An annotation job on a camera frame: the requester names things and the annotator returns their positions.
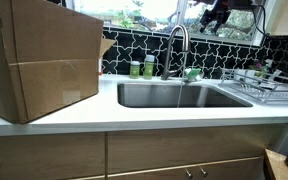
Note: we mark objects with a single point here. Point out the stainless steel sink basin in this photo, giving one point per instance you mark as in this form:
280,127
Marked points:
150,95

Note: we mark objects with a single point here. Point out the brushed steel gooseneck faucet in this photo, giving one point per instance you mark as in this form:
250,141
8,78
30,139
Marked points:
168,60

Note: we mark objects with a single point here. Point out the white utensil caddy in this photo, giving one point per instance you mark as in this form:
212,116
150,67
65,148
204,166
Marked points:
244,75

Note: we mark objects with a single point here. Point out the wooden base cabinet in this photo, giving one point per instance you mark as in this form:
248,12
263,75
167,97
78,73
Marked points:
150,150

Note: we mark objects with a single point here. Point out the small potted plant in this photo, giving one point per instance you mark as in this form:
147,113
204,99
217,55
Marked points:
258,68

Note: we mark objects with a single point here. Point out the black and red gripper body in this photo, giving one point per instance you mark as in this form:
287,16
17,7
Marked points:
220,9

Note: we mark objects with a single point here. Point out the round metal cabinet knob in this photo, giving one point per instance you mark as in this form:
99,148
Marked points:
188,173
203,171

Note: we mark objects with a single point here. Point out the white window frame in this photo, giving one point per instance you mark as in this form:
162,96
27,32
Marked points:
181,13

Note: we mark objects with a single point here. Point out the large cardboard box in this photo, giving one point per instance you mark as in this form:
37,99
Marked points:
50,50

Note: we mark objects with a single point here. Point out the short green soap bottle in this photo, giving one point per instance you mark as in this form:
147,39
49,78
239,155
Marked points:
134,70

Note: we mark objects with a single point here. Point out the tall green soap bottle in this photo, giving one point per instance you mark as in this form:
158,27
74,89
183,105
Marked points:
148,68

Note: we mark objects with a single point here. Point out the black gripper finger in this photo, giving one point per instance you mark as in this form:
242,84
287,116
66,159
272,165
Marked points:
219,23
206,17

